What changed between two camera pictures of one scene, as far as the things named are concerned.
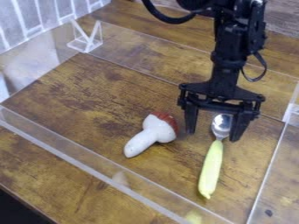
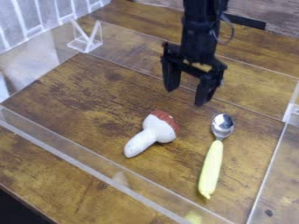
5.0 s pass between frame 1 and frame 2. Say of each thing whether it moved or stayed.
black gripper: moved
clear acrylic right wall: stayed
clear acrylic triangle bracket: stayed
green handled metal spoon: stayed
